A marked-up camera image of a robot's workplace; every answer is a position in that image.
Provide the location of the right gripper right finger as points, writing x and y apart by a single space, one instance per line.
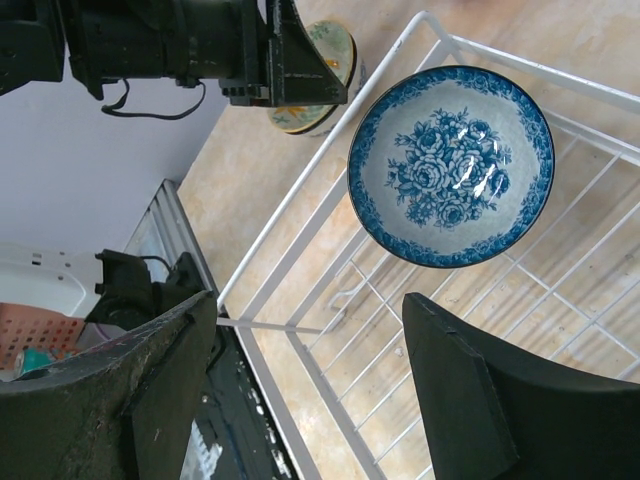
492 410

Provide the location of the yellow floral bowl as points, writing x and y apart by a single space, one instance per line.
338 48

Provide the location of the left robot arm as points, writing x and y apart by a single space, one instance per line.
104 42

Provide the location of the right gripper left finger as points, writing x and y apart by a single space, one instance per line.
120 410

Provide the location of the white wire dish rack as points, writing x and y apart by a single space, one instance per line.
567 291

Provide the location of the blue white patterned bowl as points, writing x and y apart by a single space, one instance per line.
451 167

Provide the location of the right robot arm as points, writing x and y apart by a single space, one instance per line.
108 287

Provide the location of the aluminium frame rail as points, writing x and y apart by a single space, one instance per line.
165 231

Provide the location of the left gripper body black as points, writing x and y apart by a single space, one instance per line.
248 30

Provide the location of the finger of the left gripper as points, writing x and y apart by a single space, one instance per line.
300 75

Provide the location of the orange perforated basket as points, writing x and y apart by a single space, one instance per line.
24 327

